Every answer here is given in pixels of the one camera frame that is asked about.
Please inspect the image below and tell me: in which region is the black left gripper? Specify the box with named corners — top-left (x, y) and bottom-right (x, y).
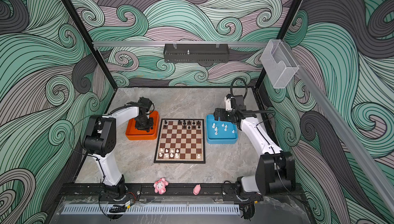
top-left (135, 116), bottom-right (154, 130)

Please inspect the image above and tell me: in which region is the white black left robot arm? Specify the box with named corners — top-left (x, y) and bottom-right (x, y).
top-left (82, 97), bottom-right (155, 198)

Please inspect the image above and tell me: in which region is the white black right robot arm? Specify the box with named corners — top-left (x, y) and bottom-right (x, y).
top-left (213, 94), bottom-right (296, 198)

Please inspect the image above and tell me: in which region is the orange plastic tray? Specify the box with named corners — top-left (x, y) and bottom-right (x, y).
top-left (125, 111), bottom-right (160, 141)

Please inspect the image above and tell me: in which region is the blue plastic tray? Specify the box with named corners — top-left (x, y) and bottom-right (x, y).
top-left (206, 114), bottom-right (238, 145)

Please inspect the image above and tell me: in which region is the brown cream chessboard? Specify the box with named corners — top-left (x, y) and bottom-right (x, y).
top-left (153, 118), bottom-right (206, 164)

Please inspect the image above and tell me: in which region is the pink pig plush toy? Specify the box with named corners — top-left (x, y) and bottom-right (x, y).
top-left (153, 178), bottom-right (169, 195)

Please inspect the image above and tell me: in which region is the small pink pig figurine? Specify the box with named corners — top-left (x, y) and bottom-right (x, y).
top-left (193, 184), bottom-right (201, 195)

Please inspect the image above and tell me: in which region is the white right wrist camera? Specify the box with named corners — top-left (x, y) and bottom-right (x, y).
top-left (225, 94), bottom-right (233, 111)

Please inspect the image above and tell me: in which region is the black front mounting rail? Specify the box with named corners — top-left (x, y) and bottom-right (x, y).
top-left (60, 182), bottom-right (305, 200)

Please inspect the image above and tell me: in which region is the clear acrylic wall box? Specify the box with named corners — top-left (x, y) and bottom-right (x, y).
top-left (260, 39), bottom-right (299, 89)

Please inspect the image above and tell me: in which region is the black perforated wall shelf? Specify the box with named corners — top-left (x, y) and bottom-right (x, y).
top-left (163, 43), bottom-right (230, 64)

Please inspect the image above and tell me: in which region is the aluminium back wall rail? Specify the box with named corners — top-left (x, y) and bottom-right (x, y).
top-left (92, 40), bottom-right (269, 49)

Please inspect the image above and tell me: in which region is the aluminium wall rail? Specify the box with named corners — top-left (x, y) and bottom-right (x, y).
top-left (92, 40), bottom-right (269, 49)
top-left (282, 42), bottom-right (394, 213)

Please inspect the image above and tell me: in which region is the white slotted cable duct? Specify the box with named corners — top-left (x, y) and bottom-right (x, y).
top-left (61, 203), bottom-right (241, 215)

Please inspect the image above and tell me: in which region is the aluminium right wall rail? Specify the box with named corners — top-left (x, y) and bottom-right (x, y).
top-left (282, 42), bottom-right (394, 213)

